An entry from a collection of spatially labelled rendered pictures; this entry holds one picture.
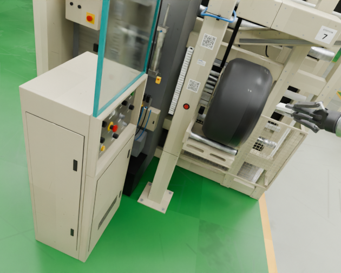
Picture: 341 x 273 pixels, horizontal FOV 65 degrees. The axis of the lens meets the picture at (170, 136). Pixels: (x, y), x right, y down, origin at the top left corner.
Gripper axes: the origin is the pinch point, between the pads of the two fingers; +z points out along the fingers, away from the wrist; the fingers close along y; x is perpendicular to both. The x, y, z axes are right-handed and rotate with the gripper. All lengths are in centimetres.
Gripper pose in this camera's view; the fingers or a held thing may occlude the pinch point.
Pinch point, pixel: (286, 108)
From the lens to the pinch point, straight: 114.9
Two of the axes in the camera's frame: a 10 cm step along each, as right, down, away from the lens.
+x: -7.7, 5.0, -4.0
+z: -6.0, -3.4, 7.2
